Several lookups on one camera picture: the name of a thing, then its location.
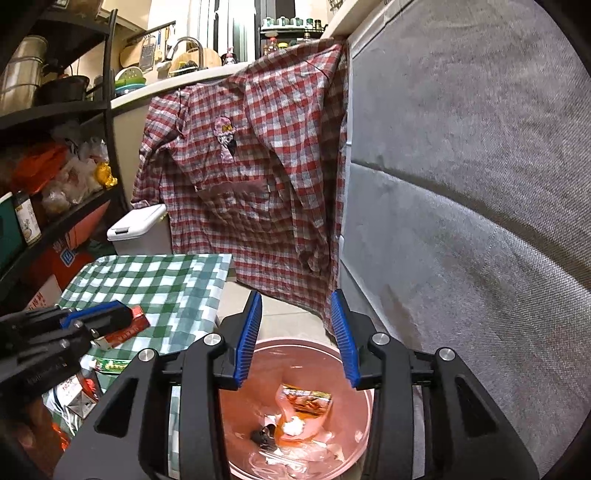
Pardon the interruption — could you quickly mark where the red toothpaste box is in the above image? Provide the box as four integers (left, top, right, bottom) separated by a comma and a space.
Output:
93, 306, 150, 350

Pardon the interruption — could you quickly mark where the green candy wrapper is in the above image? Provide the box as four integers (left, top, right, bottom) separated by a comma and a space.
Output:
93, 358, 130, 376

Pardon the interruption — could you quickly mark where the red white carton box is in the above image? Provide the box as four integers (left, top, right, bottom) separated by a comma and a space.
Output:
53, 373, 102, 420

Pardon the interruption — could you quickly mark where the orange snack bag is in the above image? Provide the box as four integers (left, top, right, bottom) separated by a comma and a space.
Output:
274, 383, 334, 444

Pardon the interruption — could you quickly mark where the orange plastic bag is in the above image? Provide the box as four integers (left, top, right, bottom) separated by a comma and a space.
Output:
52, 422, 70, 451

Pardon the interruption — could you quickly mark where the white tissue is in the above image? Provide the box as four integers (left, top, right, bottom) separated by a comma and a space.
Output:
281, 416, 305, 438

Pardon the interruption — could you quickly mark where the pink trash bin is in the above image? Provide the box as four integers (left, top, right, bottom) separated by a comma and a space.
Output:
221, 338, 374, 479

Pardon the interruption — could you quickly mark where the kitchen faucet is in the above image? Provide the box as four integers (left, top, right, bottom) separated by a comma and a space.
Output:
167, 36, 204, 77

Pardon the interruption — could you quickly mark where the person left hand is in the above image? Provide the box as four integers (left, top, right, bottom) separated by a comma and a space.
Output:
8, 397, 63, 479

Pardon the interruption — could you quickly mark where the white paper bag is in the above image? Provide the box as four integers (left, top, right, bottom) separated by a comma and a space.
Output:
25, 275, 62, 311

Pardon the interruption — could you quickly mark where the green checkered tablecloth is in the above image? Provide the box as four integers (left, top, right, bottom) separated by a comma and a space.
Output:
43, 253, 233, 480

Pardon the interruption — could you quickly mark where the teal storage box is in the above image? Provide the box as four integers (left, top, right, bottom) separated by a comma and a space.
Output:
0, 192, 22, 269

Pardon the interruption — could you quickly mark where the white lidded bin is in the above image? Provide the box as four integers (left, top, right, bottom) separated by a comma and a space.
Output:
107, 204, 172, 255

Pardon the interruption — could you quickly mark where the labelled glass jar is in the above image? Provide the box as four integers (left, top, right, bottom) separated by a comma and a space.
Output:
14, 191, 41, 245

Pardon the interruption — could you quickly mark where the black metal shelf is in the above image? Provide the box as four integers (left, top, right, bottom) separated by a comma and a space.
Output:
1, 1, 129, 313

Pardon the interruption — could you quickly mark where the grey fabric cover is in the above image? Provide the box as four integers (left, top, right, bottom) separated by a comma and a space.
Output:
339, 1, 590, 479

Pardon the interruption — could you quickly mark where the red plaid shirt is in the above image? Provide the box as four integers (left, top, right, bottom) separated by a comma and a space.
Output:
131, 39, 349, 321

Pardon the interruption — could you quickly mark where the black cooking pot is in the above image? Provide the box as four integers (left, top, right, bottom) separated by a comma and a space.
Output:
34, 75, 89, 106

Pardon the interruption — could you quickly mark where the stainless steel pot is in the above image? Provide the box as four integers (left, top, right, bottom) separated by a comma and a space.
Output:
0, 35, 48, 116

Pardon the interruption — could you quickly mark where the spice rack with bottles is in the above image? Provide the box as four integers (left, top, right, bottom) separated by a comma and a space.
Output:
259, 16, 327, 56

